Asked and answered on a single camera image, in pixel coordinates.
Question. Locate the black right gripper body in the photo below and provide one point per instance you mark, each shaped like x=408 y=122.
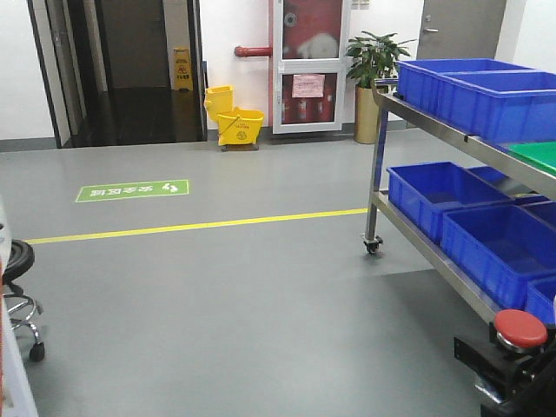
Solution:
x=506 y=370

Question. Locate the red push button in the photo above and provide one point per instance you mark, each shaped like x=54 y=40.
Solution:
x=519 y=330

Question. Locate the blue bin cart lower near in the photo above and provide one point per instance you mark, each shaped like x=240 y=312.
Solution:
x=501 y=248

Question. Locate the blue bin cart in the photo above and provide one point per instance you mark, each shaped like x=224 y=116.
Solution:
x=501 y=248
x=425 y=192
x=419 y=80
x=500 y=106

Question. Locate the blue bin cart lower far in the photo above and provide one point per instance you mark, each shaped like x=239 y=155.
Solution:
x=425 y=192

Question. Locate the green tray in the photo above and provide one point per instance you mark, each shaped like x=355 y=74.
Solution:
x=541 y=155

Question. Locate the blue bin cart top rear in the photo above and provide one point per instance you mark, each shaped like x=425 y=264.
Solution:
x=419 y=80

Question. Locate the steel cart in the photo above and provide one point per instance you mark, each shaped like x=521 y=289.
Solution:
x=436 y=136

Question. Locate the potted green plant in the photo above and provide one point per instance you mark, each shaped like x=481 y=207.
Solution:
x=372 y=57

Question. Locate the grey door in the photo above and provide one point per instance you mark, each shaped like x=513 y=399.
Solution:
x=460 y=28

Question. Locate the yellow mop bucket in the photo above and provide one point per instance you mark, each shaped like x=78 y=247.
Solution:
x=238 y=128

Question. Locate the green floor sign sticker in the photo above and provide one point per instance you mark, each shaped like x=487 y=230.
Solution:
x=132 y=190

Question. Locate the yellow wet floor sign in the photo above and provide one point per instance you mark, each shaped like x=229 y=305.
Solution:
x=182 y=69

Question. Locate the black round stool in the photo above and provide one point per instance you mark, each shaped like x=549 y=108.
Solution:
x=22 y=258

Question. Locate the fire hose cabinet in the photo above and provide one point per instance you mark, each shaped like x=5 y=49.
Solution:
x=308 y=65

